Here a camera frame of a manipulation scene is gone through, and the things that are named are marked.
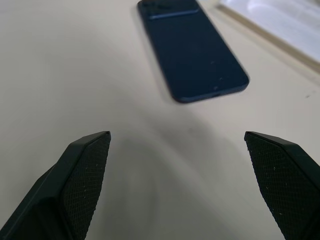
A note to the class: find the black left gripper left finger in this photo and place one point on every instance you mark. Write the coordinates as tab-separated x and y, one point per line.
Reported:
62	190

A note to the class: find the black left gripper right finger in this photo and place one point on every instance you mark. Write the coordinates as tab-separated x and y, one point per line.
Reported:
290	185

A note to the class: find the white tray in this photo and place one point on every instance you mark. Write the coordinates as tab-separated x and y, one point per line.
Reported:
282	27

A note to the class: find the dark blue smartphone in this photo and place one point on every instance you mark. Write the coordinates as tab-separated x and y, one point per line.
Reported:
192	52

